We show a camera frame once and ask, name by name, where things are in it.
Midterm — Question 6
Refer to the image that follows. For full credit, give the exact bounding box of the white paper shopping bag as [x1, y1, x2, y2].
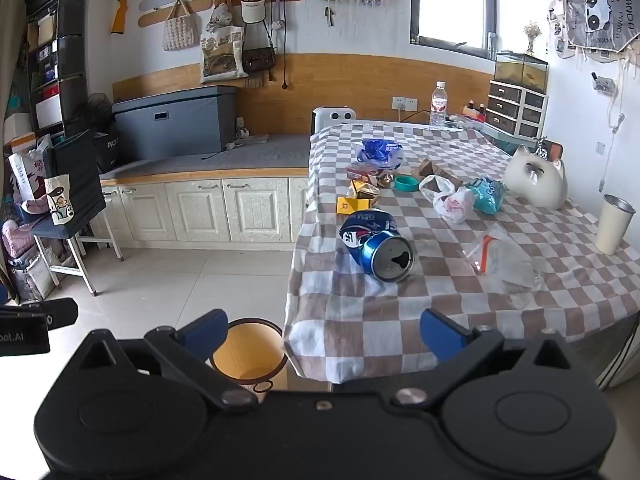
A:
[7, 135, 53, 203]

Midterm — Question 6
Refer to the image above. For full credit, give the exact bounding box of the white cabinet row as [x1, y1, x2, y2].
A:
[97, 176, 311, 248]

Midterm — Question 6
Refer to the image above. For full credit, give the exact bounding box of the crushed blue soda can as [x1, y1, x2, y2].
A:
[338, 208, 416, 283]

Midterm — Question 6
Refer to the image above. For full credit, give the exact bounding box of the cartoon tote bag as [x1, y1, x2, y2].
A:
[44, 172, 76, 225]

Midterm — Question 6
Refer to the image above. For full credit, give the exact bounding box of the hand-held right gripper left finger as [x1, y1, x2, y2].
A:
[65, 309, 258, 409]

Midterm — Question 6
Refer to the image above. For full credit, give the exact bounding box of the white drawer unit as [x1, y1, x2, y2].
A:
[485, 80, 548, 140]

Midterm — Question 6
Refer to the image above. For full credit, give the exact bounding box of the black hanging cable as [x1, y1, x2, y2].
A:
[270, 0, 292, 92]

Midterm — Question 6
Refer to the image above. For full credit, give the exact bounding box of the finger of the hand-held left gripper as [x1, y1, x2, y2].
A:
[15, 297, 79, 332]

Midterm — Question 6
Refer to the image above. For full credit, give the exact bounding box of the folding stool dark cloth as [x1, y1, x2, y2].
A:
[32, 129, 125, 297]

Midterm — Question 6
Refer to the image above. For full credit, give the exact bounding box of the panda wall hanging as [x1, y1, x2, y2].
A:
[547, 0, 640, 63]

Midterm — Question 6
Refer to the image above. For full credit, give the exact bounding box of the white toaster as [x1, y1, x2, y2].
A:
[311, 106, 358, 136]

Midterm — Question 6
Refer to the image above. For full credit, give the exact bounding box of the cream knit bag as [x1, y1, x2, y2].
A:
[162, 0, 196, 52]

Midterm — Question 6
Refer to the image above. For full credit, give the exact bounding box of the gold foil wrapper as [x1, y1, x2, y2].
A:
[348, 180, 383, 202]

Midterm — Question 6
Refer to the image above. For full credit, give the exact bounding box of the white black hanging bag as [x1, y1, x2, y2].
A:
[240, 0, 266, 26]

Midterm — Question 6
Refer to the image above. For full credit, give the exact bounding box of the printed tote bag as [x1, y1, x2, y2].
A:
[199, 25, 250, 85]

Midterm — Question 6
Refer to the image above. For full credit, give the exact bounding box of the dried flower vase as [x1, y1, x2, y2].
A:
[523, 21, 543, 57]

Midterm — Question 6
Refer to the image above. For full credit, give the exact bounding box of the clear water bottle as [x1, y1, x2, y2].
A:
[429, 80, 448, 130]

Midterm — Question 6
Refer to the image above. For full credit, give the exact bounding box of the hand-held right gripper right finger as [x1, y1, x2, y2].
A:
[391, 308, 598, 408]

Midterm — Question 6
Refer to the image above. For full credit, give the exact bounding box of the clear zip bag orange strip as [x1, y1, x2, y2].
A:
[462, 222, 548, 293]

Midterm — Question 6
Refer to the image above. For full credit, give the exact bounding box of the teal plastic bag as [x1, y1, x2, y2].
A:
[462, 175, 508, 215]

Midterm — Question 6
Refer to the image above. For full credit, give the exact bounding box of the white tumbler cup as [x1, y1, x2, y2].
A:
[594, 193, 636, 256]

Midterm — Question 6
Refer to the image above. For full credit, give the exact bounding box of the small red box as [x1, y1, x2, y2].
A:
[346, 162, 383, 184]

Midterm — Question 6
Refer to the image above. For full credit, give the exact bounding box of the blue white plastic bag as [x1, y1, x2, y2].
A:
[351, 137, 405, 171]

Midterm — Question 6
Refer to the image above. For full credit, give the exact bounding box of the grey storage box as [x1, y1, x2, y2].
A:
[111, 85, 238, 162]

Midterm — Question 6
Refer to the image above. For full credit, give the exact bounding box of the black shelf rack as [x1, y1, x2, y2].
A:
[22, 0, 91, 141]

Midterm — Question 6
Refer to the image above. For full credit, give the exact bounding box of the brown white checkered tablecloth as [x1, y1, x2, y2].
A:
[283, 121, 640, 386]

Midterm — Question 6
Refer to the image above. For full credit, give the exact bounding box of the grey hanging cap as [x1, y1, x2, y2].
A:
[206, 2, 233, 36]

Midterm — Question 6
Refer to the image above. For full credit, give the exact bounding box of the brown cardboard piece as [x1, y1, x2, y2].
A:
[411, 158, 463, 186]

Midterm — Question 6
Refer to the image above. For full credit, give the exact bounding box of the yellow waste bin brown rim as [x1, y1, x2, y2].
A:
[209, 317, 290, 395]

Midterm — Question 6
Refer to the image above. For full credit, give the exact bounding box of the glass fish tank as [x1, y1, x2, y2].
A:
[494, 51, 550, 93]

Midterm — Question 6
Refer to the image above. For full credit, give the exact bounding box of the black box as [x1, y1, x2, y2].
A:
[94, 131, 121, 173]

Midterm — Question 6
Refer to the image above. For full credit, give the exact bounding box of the brown leather bag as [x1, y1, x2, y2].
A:
[241, 25, 277, 75]

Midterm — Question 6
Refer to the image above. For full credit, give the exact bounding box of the small yellow box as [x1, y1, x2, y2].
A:
[336, 196, 373, 216]

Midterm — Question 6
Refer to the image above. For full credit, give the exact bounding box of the window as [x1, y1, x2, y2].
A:
[410, 0, 498, 60]

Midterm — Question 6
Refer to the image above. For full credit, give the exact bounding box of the clear storage bag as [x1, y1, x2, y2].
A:
[9, 247, 57, 303]

